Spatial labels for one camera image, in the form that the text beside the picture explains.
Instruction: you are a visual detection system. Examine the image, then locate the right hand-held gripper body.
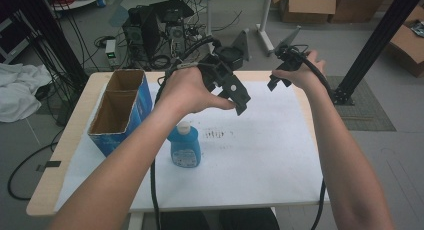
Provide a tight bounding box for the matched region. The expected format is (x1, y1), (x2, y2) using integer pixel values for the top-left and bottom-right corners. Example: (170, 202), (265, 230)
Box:
(273, 25), (312, 78)

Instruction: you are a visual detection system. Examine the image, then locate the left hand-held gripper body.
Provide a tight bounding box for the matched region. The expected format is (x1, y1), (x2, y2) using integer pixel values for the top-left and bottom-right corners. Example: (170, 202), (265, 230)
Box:
(197, 28), (251, 93)

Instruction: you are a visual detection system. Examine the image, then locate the person's right hand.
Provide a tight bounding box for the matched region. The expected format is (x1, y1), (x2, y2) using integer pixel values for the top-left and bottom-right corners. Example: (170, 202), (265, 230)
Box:
(271, 50), (328, 92)

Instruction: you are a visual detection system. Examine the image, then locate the person's left hand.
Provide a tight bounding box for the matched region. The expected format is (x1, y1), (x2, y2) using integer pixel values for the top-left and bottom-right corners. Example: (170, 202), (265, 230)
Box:
(159, 67), (236, 117)

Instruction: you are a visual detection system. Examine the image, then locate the brown cardboard box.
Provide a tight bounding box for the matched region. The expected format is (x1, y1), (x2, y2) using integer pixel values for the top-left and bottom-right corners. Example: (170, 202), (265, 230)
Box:
(279, 0), (337, 25)
(385, 5), (424, 79)

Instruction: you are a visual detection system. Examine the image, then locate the white paper sheet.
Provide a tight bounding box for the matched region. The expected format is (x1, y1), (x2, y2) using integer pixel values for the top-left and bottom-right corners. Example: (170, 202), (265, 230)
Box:
(54, 81), (330, 213)

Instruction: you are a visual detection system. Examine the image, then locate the black computer tower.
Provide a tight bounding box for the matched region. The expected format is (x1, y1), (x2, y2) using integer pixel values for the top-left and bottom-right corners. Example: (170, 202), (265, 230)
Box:
(121, 0), (196, 70)

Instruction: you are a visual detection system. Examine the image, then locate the blue bottle with white cap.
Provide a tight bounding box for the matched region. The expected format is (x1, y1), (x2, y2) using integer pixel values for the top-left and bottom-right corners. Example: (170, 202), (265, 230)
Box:
(166, 120), (203, 169)

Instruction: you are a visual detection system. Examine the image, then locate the grey floor mat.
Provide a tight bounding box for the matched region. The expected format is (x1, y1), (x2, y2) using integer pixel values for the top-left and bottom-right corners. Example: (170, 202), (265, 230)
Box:
(325, 75), (397, 132)

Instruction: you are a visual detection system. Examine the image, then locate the white power supply unit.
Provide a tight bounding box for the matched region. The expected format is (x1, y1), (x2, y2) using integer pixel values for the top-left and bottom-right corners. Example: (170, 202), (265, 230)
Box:
(104, 38), (118, 68)

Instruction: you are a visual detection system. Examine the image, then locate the blue open cardboard box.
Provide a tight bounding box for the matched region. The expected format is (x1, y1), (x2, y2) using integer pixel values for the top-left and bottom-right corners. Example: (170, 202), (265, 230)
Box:
(87, 68), (154, 158)

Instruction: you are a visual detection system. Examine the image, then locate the white crumpled cloth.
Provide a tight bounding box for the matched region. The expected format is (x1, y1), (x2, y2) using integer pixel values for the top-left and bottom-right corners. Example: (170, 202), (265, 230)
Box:
(0, 62), (53, 124)

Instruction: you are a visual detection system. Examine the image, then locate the white table leg frame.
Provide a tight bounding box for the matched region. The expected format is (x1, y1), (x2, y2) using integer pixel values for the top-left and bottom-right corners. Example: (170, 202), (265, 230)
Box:
(200, 0), (305, 57)

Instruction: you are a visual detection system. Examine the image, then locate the black aluminium frame post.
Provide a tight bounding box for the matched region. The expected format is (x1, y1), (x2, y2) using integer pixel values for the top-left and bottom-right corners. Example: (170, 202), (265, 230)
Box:
(331, 0), (424, 106)

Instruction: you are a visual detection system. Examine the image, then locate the left hand-held gripper cable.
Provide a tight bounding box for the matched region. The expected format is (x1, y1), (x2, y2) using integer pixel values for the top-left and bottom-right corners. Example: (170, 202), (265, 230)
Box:
(149, 35), (222, 230)

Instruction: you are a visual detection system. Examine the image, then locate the hand-held gripper cable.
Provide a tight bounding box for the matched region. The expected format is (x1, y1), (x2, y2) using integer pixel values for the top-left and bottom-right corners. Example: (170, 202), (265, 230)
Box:
(299, 51), (336, 230)
(149, 35), (222, 230)

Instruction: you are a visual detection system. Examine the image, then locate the right hand-held gripper cable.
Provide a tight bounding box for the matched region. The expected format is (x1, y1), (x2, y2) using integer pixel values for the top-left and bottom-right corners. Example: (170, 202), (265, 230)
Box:
(299, 51), (336, 230)

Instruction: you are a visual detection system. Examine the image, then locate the black stand with cables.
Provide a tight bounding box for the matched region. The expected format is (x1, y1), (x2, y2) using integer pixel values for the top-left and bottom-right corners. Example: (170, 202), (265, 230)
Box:
(19, 0), (90, 94)

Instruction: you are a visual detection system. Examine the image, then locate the black floor cable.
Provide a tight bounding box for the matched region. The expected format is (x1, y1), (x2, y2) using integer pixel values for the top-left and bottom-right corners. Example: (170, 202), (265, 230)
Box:
(7, 128), (65, 202)

